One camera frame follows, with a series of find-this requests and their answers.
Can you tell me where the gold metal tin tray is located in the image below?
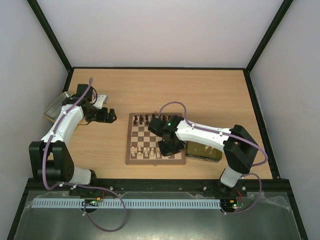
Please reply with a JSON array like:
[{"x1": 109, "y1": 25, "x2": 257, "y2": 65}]
[{"x1": 185, "y1": 141, "x2": 223, "y2": 163}]

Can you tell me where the wooden chess board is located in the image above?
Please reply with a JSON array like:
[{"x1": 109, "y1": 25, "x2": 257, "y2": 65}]
[{"x1": 125, "y1": 112, "x2": 186, "y2": 166}]

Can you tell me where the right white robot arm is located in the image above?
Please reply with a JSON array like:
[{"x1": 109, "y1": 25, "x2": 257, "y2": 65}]
[{"x1": 148, "y1": 115, "x2": 258, "y2": 196}]

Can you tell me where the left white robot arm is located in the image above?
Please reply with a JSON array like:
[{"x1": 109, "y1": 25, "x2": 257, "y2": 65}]
[{"x1": 28, "y1": 83, "x2": 117, "y2": 189}]

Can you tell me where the silver metal tin lid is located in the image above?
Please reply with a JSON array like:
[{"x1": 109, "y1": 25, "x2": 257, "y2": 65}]
[{"x1": 43, "y1": 91, "x2": 72, "y2": 124}]

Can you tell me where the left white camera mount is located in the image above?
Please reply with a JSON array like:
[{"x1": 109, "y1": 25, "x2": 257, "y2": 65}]
[{"x1": 94, "y1": 94, "x2": 108, "y2": 109}]

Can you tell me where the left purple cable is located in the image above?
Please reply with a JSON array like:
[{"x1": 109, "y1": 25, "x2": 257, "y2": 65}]
[{"x1": 42, "y1": 76, "x2": 128, "y2": 231}]

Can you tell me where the purple cable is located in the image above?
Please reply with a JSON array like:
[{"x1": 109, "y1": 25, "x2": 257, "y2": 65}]
[
  {"x1": 42, "y1": 76, "x2": 128, "y2": 231},
  {"x1": 159, "y1": 101, "x2": 269, "y2": 215}
]

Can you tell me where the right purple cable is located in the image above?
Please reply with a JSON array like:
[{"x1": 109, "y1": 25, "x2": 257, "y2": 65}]
[{"x1": 159, "y1": 101, "x2": 269, "y2": 215}]

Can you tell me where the grey slotted cable duct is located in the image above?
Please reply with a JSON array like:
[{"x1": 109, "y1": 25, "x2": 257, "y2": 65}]
[{"x1": 31, "y1": 198, "x2": 221, "y2": 210}]

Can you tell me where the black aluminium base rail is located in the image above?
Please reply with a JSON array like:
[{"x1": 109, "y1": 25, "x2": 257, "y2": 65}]
[{"x1": 24, "y1": 178, "x2": 293, "y2": 199}]

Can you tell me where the left black frame post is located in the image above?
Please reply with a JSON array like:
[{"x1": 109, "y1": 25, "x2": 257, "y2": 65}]
[{"x1": 27, "y1": 0, "x2": 73, "y2": 72}]

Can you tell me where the black frame post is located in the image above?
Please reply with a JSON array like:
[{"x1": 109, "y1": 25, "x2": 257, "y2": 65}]
[
  {"x1": 27, "y1": 0, "x2": 73, "y2": 72},
  {"x1": 244, "y1": 0, "x2": 294, "y2": 75}
]

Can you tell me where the right black frame post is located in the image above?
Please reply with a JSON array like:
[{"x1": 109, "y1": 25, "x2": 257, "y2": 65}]
[{"x1": 244, "y1": 0, "x2": 294, "y2": 75}]

